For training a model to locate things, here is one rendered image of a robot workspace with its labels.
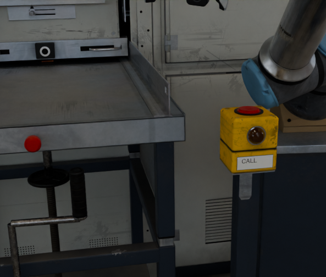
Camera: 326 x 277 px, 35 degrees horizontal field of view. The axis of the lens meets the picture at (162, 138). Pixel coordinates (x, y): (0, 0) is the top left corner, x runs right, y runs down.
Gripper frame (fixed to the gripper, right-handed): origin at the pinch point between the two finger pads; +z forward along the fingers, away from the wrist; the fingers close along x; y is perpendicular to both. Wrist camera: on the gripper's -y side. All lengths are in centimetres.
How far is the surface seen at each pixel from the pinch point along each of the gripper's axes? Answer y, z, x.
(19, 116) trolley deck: -18.6, 17.1, -33.0
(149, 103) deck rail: -25.1, 4.0, -8.9
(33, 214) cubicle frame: -93, 9, -59
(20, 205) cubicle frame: -89, 8, -63
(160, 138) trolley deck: -23.1, 13.8, -3.3
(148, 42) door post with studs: -55, -43, -26
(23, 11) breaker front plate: -41, -37, -64
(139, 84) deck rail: -37.3, -11.0, -17.3
